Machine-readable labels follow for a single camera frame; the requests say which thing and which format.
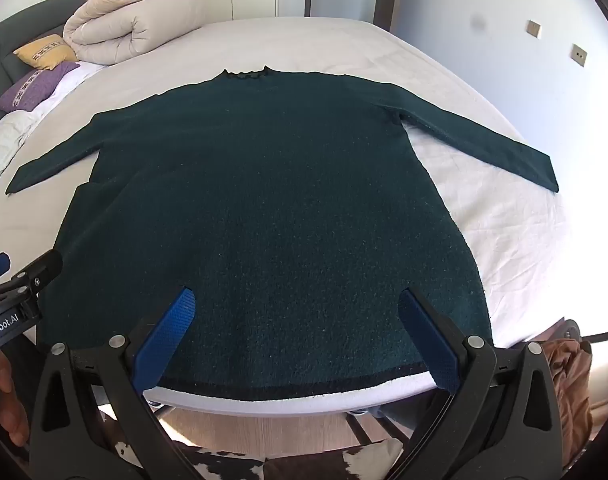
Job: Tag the beige wall socket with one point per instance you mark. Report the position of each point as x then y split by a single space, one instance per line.
579 55
534 28

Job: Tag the brown cloth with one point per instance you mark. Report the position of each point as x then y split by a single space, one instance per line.
569 385

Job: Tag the purple patterned pillow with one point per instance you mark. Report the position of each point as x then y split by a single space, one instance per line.
31 85

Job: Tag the grey padded headboard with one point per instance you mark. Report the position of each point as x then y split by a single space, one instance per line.
13 25

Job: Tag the dark green sweater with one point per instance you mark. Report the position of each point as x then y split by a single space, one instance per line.
264 210

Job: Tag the person's left hand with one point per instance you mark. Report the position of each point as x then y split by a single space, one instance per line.
11 410

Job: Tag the cowhide rug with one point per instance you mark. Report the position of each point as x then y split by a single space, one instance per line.
284 462

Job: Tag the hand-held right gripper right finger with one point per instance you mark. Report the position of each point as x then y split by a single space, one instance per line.
429 335

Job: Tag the folded beige duvet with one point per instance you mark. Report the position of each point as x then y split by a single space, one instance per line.
133 20

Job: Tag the yellow patterned pillow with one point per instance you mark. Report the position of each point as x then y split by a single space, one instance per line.
46 52

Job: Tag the bed with white sheet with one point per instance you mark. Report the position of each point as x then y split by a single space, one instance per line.
484 220

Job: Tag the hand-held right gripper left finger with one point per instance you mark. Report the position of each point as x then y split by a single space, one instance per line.
171 330

